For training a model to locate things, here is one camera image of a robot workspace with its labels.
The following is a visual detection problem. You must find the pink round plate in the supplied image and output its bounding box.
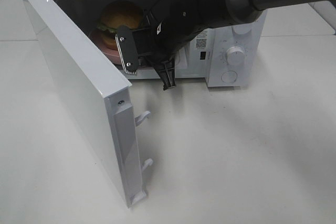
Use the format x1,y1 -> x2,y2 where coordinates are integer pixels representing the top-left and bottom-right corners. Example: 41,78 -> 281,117
89,29 -> 121,65

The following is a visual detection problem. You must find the burger with lettuce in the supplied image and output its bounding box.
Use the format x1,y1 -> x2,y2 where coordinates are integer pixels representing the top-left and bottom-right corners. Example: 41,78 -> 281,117
96,1 -> 143,50

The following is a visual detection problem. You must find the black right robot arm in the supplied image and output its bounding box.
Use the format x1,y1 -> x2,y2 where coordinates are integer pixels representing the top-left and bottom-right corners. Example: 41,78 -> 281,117
124,0 -> 326,89

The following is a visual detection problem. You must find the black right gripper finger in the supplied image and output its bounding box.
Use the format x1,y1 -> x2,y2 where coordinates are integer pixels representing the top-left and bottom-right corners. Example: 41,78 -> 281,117
146,56 -> 176,90

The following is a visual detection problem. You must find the round white door button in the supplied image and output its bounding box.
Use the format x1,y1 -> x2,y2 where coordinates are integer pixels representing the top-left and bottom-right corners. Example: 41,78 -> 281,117
221,70 -> 238,84

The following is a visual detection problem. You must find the white upper power knob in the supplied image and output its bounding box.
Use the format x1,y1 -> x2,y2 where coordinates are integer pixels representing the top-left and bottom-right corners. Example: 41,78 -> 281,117
232,24 -> 253,35

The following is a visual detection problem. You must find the white lower timer knob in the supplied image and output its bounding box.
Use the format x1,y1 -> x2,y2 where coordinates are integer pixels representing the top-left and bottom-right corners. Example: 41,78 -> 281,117
226,46 -> 245,66

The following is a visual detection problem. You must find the white microwave door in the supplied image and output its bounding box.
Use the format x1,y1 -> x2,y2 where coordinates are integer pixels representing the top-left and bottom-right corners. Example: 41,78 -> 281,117
23,0 -> 153,207

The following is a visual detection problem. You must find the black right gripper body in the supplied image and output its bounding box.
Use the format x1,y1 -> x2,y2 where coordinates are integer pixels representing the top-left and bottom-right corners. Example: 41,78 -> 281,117
132,0 -> 210,64

